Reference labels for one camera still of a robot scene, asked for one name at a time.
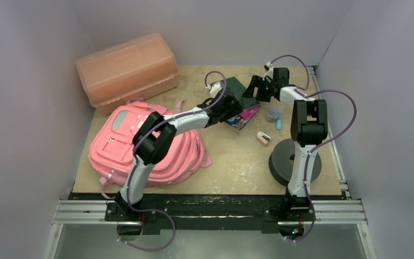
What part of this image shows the dark green Wonderland book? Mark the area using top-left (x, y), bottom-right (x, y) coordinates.
top-left (220, 77), bottom-right (260, 111)

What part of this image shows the magenta thin book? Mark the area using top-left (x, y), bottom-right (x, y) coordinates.
top-left (238, 105), bottom-right (261, 120)

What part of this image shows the pink student backpack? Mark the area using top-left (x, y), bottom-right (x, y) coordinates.
top-left (88, 101), bottom-right (212, 187)

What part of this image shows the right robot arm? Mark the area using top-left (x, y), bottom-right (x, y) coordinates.
top-left (242, 65), bottom-right (328, 220)

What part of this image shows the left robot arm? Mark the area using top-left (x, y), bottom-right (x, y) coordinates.
top-left (118, 93), bottom-right (243, 221)

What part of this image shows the blue comic book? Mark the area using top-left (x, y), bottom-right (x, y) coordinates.
top-left (225, 115), bottom-right (254, 131)

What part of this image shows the pink white stapler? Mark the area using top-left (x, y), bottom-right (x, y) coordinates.
top-left (256, 131), bottom-right (271, 146)

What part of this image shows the dark grey tape roll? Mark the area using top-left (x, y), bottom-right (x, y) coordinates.
top-left (268, 138), bottom-right (323, 187)

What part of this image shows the orange translucent plastic box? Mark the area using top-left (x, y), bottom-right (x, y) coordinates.
top-left (75, 33), bottom-right (180, 115)

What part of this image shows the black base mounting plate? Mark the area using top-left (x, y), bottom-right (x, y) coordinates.
top-left (68, 193), bottom-right (314, 238)

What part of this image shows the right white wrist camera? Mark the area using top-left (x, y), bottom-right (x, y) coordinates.
top-left (263, 62), bottom-right (274, 81)

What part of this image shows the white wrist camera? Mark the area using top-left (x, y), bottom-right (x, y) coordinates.
top-left (208, 81), bottom-right (224, 98)
top-left (263, 62), bottom-right (274, 81)

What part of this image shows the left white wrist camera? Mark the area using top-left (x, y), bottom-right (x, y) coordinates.
top-left (208, 81), bottom-right (224, 98)

